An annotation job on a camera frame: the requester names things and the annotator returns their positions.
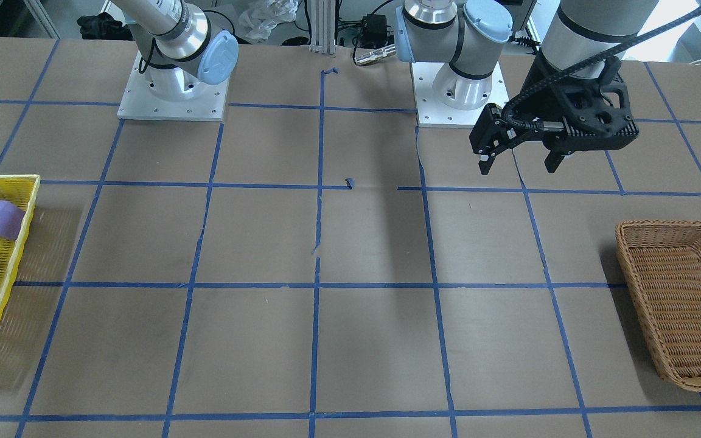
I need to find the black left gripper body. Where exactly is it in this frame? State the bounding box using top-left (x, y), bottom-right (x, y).
top-left (470, 56), bottom-right (640, 155)

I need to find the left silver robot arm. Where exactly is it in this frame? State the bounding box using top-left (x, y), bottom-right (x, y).
top-left (394, 1), bottom-right (657, 175)

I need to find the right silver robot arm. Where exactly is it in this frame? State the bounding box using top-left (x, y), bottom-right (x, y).
top-left (113, 1), bottom-right (240, 116)

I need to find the brown wicker basket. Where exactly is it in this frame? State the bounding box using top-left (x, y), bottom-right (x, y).
top-left (615, 220), bottom-right (701, 392)

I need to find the black cloth bundle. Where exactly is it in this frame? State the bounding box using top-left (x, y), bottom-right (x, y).
top-left (76, 12), bottom-right (134, 41)

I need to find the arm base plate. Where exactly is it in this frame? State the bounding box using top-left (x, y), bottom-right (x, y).
top-left (117, 52), bottom-right (231, 122)
top-left (411, 62), bottom-right (509, 128)

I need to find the aluminium frame post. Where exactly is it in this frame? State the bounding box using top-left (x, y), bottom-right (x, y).
top-left (305, 0), bottom-right (337, 57)

